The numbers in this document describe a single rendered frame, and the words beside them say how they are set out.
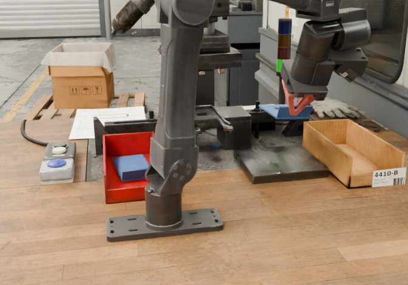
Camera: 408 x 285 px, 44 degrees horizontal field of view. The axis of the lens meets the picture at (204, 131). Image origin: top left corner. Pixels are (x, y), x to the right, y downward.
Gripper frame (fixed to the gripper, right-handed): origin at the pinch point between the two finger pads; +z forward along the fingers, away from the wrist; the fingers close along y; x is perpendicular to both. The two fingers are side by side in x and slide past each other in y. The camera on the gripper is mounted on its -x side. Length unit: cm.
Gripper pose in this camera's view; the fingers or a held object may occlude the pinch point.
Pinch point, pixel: (294, 110)
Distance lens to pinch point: 104.5
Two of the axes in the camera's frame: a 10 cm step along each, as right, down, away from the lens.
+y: -1.4, -6.9, 7.1
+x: -9.8, 0.2, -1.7
